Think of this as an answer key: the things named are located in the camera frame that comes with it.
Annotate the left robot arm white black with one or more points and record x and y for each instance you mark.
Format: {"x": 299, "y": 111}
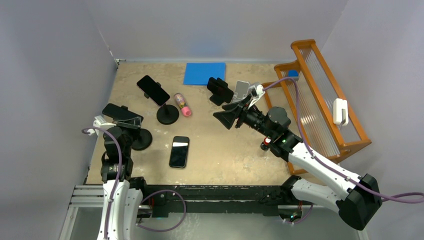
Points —
{"x": 120, "y": 201}

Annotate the blue foam mat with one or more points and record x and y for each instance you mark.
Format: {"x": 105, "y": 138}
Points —
{"x": 198, "y": 74}

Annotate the black phone purple edge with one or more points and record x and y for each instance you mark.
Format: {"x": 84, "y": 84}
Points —
{"x": 153, "y": 90}

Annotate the black phone on folding stand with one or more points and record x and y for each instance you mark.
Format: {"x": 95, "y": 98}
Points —
{"x": 220, "y": 87}

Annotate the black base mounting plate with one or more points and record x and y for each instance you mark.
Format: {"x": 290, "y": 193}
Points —
{"x": 266, "y": 200}

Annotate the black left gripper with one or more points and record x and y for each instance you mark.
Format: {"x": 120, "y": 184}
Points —
{"x": 132, "y": 125}

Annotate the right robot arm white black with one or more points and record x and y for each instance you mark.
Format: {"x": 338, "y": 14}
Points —
{"x": 346, "y": 193}

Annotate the black phone white stripe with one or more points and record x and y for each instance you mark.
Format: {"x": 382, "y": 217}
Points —
{"x": 179, "y": 152}

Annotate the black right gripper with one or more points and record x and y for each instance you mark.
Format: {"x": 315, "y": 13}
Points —
{"x": 228, "y": 117}

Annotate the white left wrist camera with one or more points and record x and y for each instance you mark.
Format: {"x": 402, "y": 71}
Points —
{"x": 99, "y": 123}

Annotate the black folding phone stand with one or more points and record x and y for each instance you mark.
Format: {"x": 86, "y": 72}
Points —
{"x": 217, "y": 99}

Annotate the pink patterned bottle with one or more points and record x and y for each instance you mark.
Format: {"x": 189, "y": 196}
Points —
{"x": 182, "y": 104}

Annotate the white clip on rack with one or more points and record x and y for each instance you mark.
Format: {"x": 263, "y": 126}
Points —
{"x": 340, "y": 112}

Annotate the white silver phone stand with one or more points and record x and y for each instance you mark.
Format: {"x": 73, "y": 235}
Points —
{"x": 241, "y": 91}

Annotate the black round base phone stand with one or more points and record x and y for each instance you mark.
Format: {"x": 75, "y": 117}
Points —
{"x": 167, "y": 114}

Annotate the orange wooden rack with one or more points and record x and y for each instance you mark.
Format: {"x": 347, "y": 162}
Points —
{"x": 316, "y": 89}

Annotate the blue sponge block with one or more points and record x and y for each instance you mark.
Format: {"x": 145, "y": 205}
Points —
{"x": 293, "y": 74}

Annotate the red black emergency button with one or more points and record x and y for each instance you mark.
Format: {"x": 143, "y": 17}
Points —
{"x": 265, "y": 144}

